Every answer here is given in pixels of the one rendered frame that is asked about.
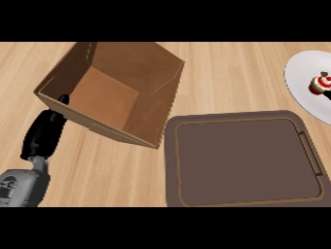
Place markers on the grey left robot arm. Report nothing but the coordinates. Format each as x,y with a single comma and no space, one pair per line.
20,188

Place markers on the white round plate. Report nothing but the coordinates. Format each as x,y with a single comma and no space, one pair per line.
317,97

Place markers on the brown open wooden box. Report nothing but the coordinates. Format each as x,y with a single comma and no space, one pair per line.
113,94

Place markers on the brown square tray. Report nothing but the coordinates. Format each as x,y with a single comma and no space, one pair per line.
247,160

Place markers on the red and white cupcake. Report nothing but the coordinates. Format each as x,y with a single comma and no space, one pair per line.
321,83

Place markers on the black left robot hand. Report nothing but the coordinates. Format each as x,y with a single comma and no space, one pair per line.
44,133

